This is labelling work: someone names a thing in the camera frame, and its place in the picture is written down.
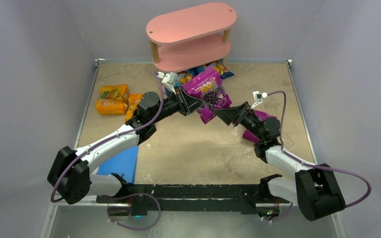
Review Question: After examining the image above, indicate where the purple candy bag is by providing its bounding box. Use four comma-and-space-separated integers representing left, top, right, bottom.
242, 110, 277, 143
182, 66, 232, 124

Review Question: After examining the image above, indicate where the purple candy bag front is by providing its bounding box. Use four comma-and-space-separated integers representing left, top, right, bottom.
182, 66, 232, 124

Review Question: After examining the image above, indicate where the blue candy bag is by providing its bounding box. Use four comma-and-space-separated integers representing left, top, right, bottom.
175, 71, 194, 88
207, 59, 234, 80

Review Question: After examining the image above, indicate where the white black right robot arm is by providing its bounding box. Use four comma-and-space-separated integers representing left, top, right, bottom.
214, 103, 346, 221

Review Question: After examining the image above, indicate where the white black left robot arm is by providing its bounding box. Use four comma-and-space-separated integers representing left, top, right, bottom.
47, 88, 205, 204

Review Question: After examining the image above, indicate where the orange candy bag near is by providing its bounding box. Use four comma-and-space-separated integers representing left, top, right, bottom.
125, 94, 142, 121

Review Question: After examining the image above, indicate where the orange candy bag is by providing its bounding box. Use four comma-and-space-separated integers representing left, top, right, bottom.
95, 84, 129, 115
125, 94, 142, 121

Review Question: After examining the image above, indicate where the orange candy bag far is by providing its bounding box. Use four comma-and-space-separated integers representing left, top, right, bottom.
95, 84, 129, 115

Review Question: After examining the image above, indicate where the pink three-tier shelf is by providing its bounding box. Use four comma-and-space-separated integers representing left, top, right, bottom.
146, 2, 237, 72

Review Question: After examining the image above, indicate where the blue foam pad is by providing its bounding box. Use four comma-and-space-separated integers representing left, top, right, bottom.
97, 146, 139, 183

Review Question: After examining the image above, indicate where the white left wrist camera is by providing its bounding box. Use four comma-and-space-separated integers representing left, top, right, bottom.
157, 71, 178, 96

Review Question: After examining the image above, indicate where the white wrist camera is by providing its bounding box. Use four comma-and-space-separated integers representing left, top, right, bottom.
157, 71, 178, 96
251, 91, 268, 109

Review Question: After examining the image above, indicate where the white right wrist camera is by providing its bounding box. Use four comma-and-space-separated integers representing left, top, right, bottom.
251, 91, 268, 109

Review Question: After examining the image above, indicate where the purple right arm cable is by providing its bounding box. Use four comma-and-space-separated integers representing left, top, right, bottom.
266, 91, 373, 224

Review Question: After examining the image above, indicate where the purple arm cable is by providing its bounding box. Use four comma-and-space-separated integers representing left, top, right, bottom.
50, 70, 166, 203
266, 91, 373, 224

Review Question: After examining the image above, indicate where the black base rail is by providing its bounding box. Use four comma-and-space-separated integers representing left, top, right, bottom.
125, 183, 291, 216

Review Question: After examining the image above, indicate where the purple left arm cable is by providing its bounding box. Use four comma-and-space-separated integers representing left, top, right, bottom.
50, 70, 166, 203

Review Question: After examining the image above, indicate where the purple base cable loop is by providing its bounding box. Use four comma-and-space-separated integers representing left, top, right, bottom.
106, 192, 163, 232

